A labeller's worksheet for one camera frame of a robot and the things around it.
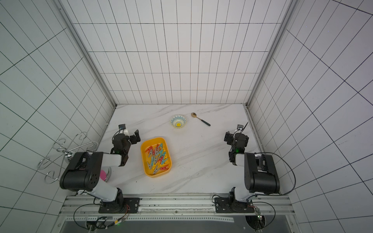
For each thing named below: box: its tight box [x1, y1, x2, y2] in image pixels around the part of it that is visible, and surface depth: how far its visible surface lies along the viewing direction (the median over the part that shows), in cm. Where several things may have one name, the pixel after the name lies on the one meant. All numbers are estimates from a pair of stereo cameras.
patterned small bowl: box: [170, 114, 187, 129], surface depth 109 cm
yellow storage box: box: [140, 136, 173, 178], surface depth 90 cm
